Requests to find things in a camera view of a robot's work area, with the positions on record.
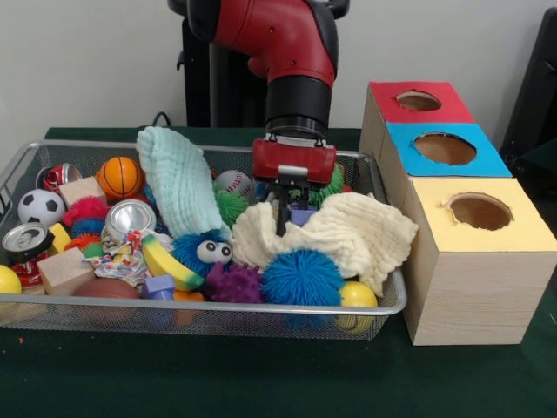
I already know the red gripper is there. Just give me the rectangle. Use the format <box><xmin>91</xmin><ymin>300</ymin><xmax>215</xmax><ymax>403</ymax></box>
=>
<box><xmin>252</xmin><ymin>138</ymin><xmax>338</xmax><ymax>236</ymax></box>

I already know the cream muslin cloth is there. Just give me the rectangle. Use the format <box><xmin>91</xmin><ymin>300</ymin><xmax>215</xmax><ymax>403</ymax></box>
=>
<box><xmin>232</xmin><ymin>192</ymin><xmax>419</xmax><ymax>297</ymax></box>

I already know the mint green muslin cloth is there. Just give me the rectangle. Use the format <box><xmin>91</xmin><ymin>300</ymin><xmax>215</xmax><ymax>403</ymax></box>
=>
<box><xmin>137</xmin><ymin>125</ymin><xmax>236</xmax><ymax>240</ymax></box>

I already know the wooden box with three holes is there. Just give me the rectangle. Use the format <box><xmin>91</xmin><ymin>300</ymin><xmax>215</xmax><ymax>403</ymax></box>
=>
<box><xmin>359</xmin><ymin>80</ymin><xmax>557</xmax><ymax>347</ymax></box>

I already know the purple plastic building block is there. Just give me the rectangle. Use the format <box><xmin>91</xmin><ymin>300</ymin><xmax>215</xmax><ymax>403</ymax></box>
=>
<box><xmin>289</xmin><ymin>207</ymin><xmax>317</xmax><ymax>227</ymax></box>

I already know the large green spiky ball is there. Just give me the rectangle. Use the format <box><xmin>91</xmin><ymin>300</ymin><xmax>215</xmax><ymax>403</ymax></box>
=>
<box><xmin>307</xmin><ymin>163</ymin><xmax>346</xmax><ymax>206</ymax></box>

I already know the blue spiky rubber ball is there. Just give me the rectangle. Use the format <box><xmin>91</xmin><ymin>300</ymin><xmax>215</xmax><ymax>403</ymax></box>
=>
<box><xmin>262</xmin><ymin>248</ymin><xmax>347</xmax><ymax>306</ymax></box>

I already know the purple spiky rubber ball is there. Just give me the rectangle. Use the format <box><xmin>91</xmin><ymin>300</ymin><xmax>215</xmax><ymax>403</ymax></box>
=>
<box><xmin>205</xmin><ymin>261</ymin><xmax>267</xmax><ymax>304</ymax></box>

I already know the blue fuzzy toy with eyes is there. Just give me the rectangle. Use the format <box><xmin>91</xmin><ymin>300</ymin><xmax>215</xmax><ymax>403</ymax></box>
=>
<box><xmin>171</xmin><ymin>230</ymin><xmax>236</xmax><ymax>278</ymax></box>

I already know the yellow toy banana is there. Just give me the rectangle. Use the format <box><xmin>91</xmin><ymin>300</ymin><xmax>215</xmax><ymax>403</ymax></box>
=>
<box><xmin>142</xmin><ymin>234</ymin><xmax>205</xmax><ymax>292</ymax></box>

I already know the silver drink can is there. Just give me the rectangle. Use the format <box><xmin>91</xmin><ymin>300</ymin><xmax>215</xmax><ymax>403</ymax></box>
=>
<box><xmin>105</xmin><ymin>199</ymin><xmax>158</xmax><ymax>243</ymax></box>

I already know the orange basketball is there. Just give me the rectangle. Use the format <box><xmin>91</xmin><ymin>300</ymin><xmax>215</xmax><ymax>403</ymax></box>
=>
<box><xmin>95</xmin><ymin>156</ymin><xmax>146</xmax><ymax>201</ymax></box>

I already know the dark green tablecloth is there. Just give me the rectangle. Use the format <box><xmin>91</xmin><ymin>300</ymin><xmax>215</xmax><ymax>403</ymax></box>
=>
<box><xmin>0</xmin><ymin>125</ymin><xmax>557</xmax><ymax>418</ymax></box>

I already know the black and white soccer ball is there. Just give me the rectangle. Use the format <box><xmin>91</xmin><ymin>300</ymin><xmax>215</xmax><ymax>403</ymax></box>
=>
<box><xmin>17</xmin><ymin>189</ymin><xmax>66</xmax><ymax>227</ymax></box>

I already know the black chair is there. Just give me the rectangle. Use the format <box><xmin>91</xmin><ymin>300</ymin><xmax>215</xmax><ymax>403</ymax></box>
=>
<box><xmin>499</xmin><ymin>7</ymin><xmax>557</xmax><ymax>210</ymax></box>

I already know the silver wire mesh bin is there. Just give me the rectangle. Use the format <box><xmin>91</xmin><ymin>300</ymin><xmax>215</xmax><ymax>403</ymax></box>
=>
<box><xmin>0</xmin><ymin>139</ymin><xmax>408</xmax><ymax>341</ymax></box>

